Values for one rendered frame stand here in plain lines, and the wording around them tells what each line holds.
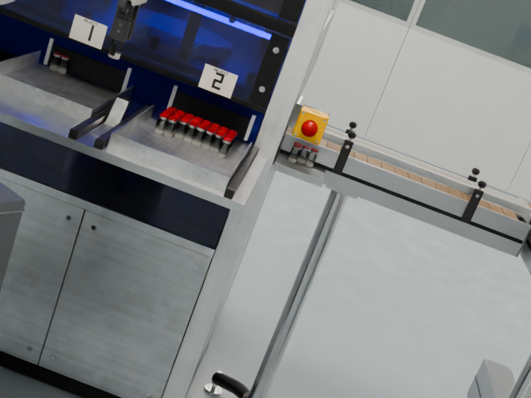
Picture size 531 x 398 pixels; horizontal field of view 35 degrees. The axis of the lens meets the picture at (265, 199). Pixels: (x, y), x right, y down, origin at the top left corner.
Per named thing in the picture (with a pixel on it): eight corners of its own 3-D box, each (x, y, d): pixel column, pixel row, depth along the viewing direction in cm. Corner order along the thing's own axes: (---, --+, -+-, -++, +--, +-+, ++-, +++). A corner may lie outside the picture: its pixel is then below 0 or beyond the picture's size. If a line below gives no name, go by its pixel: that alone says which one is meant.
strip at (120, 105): (109, 121, 192) (117, 96, 190) (122, 125, 192) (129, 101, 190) (90, 133, 178) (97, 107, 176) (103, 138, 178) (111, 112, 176)
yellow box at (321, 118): (293, 129, 212) (303, 103, 210) (320, 140, 212) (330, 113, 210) (291, 136, 205) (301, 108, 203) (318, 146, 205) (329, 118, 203)
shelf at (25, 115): (16, 63, 217) (18, 56, 217) (269, 159, 216) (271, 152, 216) (-78, 91, 172) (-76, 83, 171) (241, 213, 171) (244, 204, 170)
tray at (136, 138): (148, 118, 205) (152, 104, 204) (247, 155, 205) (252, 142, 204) (107, 148, 173) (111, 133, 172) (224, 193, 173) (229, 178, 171)
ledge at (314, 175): (278, 156, 222) (280, 149, 222) (324, 174, 222) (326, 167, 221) (272, 169, 209) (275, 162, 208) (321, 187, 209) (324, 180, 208)
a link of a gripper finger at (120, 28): (119, 1, 154) (110, 36, 156) (114, 2, 150) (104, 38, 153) (136, 8, 153) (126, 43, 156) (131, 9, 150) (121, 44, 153)
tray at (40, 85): (36, 62, 217) (39, 50, 216) (129, 98, 216) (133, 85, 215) (-22, 81, 184) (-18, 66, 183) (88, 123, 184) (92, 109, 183)
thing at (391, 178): (272, 166, 218) (292, 110, 213) (277, 152, 233) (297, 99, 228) (517, 259, 217) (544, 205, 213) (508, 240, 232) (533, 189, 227)
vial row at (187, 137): (157, 128, 198) (163, 110, 197) (227, 155, 198) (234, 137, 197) (155, 130, 196) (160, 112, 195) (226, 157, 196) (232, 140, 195)
